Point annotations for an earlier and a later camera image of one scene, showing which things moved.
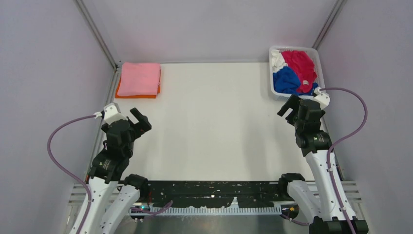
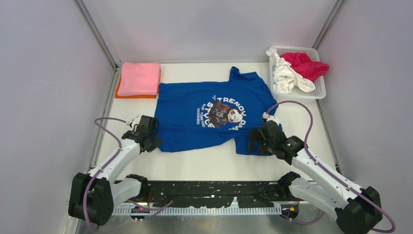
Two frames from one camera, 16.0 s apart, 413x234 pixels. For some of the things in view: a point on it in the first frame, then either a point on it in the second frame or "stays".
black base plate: x=191 y=194 stays
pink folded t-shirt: x=139 y=78 stays
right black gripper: x=292 y=104 → x=254 y=135
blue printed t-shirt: x=286 y=80 → x=194 y=114
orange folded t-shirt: x=135 y=96 stays
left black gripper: x=142 y=125 → x=156 y=144
